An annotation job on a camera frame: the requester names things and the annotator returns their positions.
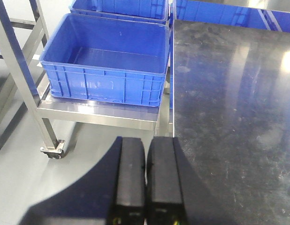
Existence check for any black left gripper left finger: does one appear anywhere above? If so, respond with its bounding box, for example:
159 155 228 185
107 137 145 225

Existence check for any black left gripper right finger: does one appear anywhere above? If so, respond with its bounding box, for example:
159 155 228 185
146 136 187 225

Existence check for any cart caster wheel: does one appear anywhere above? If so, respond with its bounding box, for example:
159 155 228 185
40 139 65 159

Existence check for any blue bin beside table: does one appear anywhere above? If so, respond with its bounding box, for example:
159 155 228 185
40 14 169 107

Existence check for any steel wheeled cart left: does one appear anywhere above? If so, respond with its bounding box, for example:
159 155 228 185
0 0 173 150

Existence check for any blue crate far on cart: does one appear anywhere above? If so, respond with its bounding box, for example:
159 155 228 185
69 0 169 24

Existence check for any blue crate behind table middle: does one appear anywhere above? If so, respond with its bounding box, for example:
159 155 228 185
172 0 290 33

